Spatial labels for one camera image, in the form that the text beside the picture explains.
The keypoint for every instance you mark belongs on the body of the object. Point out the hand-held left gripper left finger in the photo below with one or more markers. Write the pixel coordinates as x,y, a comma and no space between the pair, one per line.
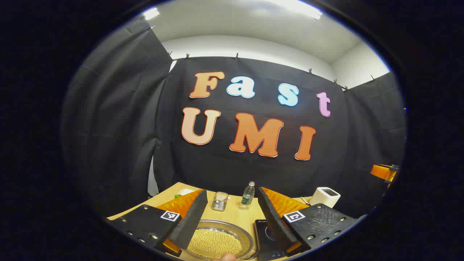
190,221

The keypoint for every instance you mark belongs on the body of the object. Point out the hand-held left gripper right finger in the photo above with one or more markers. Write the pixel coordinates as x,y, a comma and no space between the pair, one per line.
273,221

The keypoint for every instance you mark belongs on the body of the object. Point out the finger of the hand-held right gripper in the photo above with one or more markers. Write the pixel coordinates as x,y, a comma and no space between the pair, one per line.
380,171

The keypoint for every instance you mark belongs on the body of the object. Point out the black induction cooktop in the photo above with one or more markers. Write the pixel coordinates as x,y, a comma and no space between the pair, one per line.
264,235

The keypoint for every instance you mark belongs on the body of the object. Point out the steel pot with soybeans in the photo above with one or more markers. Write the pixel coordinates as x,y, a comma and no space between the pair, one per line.
217,243

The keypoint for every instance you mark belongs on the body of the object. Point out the lettuce sandwich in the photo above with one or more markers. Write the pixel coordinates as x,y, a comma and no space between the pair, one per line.
185,191

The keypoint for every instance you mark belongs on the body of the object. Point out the clear plastic water bottle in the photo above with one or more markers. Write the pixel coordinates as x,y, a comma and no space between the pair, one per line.
248,197

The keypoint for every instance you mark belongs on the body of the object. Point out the white toaster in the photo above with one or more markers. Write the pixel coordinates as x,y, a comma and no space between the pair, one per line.
324,197

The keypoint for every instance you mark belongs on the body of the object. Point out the long ceiling light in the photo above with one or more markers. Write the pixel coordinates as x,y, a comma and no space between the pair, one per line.
301,8

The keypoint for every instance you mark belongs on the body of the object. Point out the small ceiling light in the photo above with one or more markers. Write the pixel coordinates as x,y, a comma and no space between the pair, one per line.
151,13

